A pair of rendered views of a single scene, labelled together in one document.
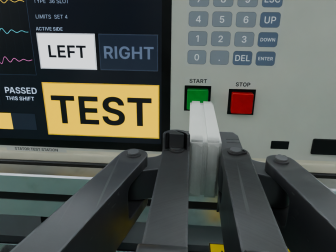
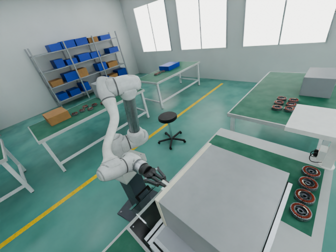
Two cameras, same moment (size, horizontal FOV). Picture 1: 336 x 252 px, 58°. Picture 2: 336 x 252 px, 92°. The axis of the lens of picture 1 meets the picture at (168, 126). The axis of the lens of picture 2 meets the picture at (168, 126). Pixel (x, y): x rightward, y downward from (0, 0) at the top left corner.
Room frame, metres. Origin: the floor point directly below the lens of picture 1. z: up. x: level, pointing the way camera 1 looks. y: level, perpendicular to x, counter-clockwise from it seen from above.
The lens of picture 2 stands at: (0.63, -0.39, 1.93)
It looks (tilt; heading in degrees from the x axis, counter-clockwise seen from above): 32 degrees down; 135
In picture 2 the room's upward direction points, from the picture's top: 12 degrees counter-clockwise
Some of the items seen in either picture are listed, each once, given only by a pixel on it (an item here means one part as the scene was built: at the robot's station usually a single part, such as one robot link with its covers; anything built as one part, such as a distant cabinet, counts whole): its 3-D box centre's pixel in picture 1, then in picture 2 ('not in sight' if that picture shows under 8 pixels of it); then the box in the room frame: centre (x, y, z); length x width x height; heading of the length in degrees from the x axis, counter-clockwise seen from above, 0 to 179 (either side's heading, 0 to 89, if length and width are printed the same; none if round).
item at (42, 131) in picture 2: not in sight; (98, 121); (-2.72, 0.87, 0.37); 2.20 x 0.90 x 0.75; 86
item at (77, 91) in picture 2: not in sight; (73, 91); (-6.02, 1.74, 0.38); 0.42 x 0.36 x 0.21; 177
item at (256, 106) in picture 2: not in sight; (286, 114); (0.50, 2.42, 0.37); 1.85 x 1.10 x 0.75; 86
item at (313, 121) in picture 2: not in sight; (312, 145); (0.78, 0.93, 0.98); 0.37 x 0.35 x 0.46; 86
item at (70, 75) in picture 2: not in sight; (69, 76); (-6.02, 1.86, 0.92); 0.42 x 0.42 x 0.29; 87
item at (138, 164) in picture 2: not in sight; (141, 167); (-0.07, 0.00, 1.18); 0.09 x 0.06 x 0.09; 86
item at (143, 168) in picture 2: not in sight; (148, 172); (0.00, -0.01, 1.18); 0.09 x 0.08 x 0.07; 176
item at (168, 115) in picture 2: not in sight; (170, 128); (-1.12, 1.43, 0.28); 0.54 x 0.49 x 0.56; 176
